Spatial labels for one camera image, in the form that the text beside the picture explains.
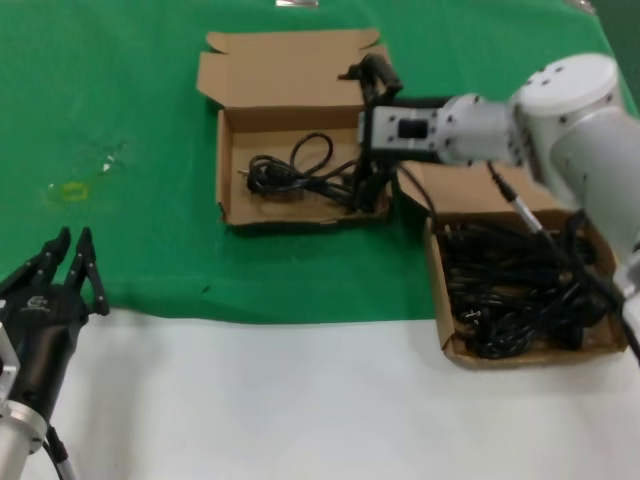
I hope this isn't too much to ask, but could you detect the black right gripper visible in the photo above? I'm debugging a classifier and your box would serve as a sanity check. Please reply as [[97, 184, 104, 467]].
[[338, 53, 452, 215]]

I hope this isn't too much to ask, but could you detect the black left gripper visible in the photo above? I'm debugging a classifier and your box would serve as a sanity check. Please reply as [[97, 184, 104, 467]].
[[0, 227, 111, 417]]

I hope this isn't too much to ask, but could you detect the black power cable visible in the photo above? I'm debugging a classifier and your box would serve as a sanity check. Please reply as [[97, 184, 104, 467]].
[[237, 132, 362, 212]]

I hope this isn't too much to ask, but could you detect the green table cloth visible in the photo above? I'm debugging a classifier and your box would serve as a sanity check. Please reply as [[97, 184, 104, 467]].
[[0, 0, 640, 326]]

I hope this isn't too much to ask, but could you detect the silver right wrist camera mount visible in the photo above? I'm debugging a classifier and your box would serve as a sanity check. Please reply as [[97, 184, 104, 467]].
[[357, 104, 442, 155]]

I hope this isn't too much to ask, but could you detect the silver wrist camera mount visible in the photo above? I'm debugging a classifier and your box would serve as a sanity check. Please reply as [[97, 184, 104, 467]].
[[357, 104, 442, 155], [0, 319, 22, 401]]

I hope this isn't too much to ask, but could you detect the cardboard box without cable pile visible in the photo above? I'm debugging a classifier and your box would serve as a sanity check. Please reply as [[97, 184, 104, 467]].
[[195, 28, 399, 232]]

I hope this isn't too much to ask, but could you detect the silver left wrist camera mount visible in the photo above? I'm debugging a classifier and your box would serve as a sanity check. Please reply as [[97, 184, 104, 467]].
[[0, 319, 22, 401]]

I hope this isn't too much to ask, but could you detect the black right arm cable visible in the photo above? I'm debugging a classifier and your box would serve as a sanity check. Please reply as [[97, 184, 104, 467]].
[[487, 162, 640, 364]]

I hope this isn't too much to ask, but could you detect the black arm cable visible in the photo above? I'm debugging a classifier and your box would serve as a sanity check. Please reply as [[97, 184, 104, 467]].
[[42, 424, 77, 480], [487, 162, 640, 364]]

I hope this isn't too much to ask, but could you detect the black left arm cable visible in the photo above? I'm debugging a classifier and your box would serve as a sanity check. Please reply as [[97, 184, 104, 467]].
[[42, 424, 77, 480]]

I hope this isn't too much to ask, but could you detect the pile of black power cables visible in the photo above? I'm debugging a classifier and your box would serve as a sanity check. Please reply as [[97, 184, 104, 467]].
[[442, 214, 615, 360]]

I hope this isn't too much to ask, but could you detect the cardboard box with cable pile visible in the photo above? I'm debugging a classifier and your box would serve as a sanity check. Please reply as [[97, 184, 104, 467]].
[[397, 159, 630, 370]]

